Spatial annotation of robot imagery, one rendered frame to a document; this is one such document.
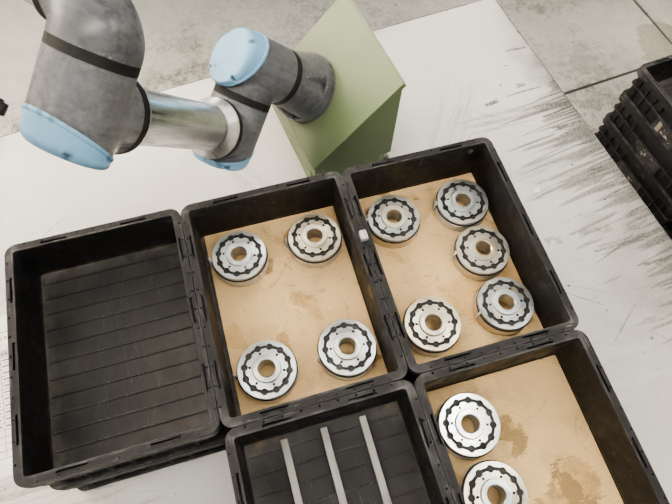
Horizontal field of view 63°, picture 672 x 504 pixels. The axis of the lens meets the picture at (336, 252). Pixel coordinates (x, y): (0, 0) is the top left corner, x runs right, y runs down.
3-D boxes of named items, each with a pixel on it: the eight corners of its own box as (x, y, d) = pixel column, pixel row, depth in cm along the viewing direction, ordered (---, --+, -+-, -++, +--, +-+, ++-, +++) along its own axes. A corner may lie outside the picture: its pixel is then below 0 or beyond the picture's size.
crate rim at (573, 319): (339, 176, 105) (340, 169, 102) (485, 142, 109) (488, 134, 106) (409, 379, 88) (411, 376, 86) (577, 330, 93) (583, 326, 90)
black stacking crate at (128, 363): (37, 274, 105) (6, 248, 95) (192, 237, 109) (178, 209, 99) (51, 492, 89) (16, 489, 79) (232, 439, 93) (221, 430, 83)
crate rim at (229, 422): (181, 212, 100) (178, 206, 98) (339, 176, 105) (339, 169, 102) (224, 433, 84) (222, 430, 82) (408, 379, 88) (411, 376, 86)
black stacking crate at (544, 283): (339, 202, 113) (341, 171, 103) (472, 170, 117) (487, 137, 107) (402, 389, 97) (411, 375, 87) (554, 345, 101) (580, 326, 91)
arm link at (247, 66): (307, 54, 108) (257, 28, 98) (281, 118, 112) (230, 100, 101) (269, 39, 115) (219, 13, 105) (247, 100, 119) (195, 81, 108)
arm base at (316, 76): (274, 87, 128) (242, 73, 120) (318, 39, 120) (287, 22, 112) (298, 137, 122) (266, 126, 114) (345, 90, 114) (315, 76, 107)
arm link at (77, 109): (280, 109, 114) (99, 57, 63) (254, 175, 118) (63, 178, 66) (232, 87, 117) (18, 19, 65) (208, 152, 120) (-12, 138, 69)
